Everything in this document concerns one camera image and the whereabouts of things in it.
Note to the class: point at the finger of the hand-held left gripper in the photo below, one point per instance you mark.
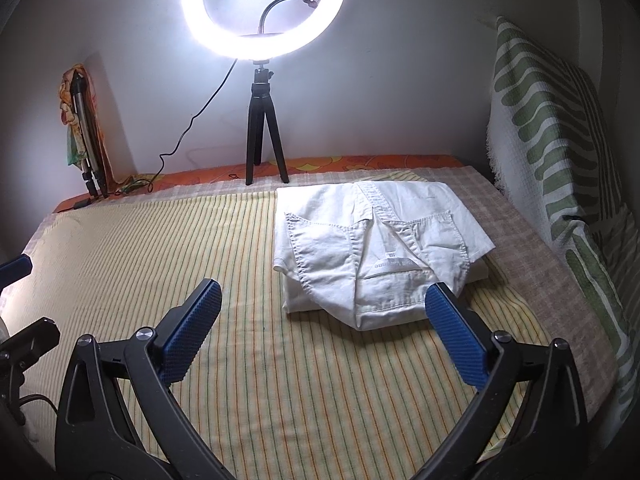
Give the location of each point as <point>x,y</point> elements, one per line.
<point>15,267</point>

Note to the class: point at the beige checkered blanket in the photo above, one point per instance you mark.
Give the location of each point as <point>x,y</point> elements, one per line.
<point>500,210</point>

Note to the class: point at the folded stand with orange cloth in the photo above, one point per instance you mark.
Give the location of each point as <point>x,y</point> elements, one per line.
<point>67,105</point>

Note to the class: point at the black gooseneck phone holder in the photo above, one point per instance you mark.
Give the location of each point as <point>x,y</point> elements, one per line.
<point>272,5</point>

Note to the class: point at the orange patterned mattress sheet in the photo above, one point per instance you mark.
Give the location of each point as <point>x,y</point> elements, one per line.
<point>325,164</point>

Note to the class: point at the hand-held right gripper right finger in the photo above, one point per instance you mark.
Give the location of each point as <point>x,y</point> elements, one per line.
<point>457,340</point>

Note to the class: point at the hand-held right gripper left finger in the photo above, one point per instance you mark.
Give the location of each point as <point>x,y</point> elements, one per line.
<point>192,335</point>

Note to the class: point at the green and white patterned blanket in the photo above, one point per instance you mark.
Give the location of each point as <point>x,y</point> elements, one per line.
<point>540,110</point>

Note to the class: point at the yellow striped bed sheet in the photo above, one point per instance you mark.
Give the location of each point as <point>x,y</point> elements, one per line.
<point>150,240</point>

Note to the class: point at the white shirt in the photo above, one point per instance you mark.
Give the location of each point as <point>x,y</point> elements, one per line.
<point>380,240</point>

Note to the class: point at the folded black light stand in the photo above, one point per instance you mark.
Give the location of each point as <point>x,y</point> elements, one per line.
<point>85,125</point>

